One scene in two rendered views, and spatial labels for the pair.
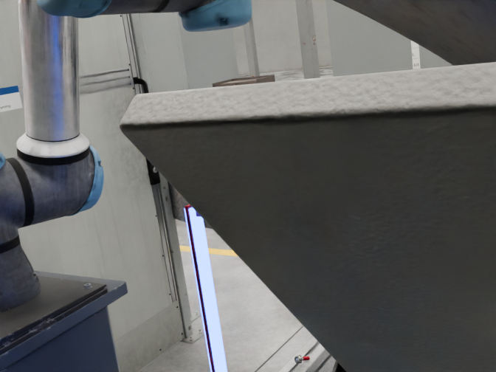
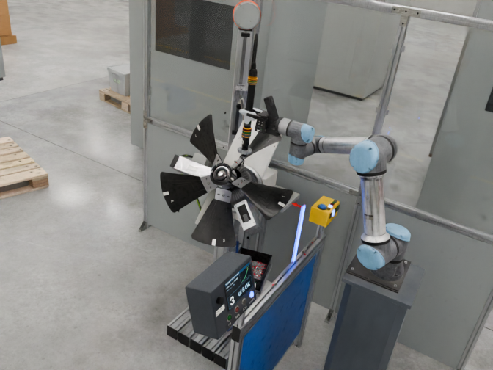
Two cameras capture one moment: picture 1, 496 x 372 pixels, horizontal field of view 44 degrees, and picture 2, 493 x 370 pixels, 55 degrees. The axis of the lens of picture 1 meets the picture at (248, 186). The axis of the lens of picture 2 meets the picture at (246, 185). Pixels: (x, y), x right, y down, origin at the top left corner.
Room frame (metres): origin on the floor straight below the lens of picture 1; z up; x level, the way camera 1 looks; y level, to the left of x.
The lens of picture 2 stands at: (2.61, -0.42, 2.29)
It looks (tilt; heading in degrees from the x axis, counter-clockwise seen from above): 28 degrees down; 174
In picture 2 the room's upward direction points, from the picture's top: 7 degrees clockwise
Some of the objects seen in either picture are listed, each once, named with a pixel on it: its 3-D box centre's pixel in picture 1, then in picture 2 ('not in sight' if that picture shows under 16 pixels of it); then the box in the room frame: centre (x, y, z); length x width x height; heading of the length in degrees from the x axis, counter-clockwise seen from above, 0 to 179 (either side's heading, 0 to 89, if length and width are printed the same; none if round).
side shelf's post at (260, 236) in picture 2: not in sight; (258, 248); (0.00, 0.00, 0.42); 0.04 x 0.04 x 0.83; 55
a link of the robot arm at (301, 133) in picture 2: not in sight; (300, 132); (0.67, 0.01, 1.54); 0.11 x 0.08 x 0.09; 55
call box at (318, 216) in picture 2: not in sight; (323, 211); (0.48, 0.25, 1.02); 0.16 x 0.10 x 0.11; 145
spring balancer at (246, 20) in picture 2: not in sight; (246, 15); (-0.20, -0.22, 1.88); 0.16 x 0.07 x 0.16; 90
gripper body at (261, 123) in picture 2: not in sight; (269, 122); (0.58, -0.13, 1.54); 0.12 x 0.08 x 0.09; 55
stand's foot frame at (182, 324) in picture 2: not in sight; (223, 317); (0.28, -0.21, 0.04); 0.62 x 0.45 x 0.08; 145
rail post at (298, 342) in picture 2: not in sight; (307, 298); (0.45, 0.27, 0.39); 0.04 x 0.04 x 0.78; 55
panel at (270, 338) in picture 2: not in sight; (275, 333); (0.81, 0.02, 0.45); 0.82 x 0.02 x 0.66; 145
